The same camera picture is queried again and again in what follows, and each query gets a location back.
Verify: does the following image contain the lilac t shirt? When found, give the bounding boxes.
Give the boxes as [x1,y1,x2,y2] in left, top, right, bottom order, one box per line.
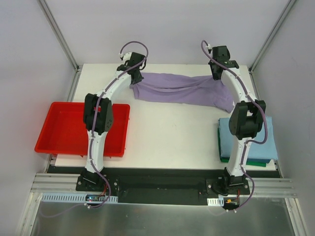
[130,73,234,113]

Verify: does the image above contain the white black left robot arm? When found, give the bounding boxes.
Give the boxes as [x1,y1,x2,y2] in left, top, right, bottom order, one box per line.
[80,52,147,191]

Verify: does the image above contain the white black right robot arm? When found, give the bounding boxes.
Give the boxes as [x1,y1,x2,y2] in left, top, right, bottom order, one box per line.
[206,46,268,194]

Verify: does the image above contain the red plastic tray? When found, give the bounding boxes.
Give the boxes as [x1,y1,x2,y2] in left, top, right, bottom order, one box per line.
[34,102,130,157]

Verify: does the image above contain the green folded t shirt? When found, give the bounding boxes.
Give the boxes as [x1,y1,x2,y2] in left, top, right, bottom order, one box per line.
[217,128,270,167]

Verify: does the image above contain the light blue folded t shirt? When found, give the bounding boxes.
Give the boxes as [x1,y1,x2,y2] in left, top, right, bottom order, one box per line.
[218,116,279,162]

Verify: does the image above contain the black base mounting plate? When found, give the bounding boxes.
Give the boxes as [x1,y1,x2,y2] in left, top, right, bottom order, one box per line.
[46,165,281,205]

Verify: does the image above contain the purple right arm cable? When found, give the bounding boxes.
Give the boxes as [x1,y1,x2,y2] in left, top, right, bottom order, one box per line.
[201,39,269,217]

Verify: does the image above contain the right aluminium frame post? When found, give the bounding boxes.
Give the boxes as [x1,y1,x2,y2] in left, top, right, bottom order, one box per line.
[249,0,298,74]

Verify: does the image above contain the aluminium frame post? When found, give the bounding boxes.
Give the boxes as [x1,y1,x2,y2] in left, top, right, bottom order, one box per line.
[37,0,80,72]
[249,0,298,74]

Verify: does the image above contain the left aluminium frame post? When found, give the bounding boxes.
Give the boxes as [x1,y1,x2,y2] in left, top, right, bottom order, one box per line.
[37,0,80,72]

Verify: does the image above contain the left perforated cable duct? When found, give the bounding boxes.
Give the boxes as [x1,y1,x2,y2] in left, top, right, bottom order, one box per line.
[41,193,118,204]

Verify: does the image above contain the perforated cable duct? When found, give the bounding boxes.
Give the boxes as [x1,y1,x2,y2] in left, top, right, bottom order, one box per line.
[207,197,224,207]
[41,193,118,204]

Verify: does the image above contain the right perforated cable duct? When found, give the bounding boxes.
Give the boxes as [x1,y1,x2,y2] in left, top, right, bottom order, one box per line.
[207,197,224,207]

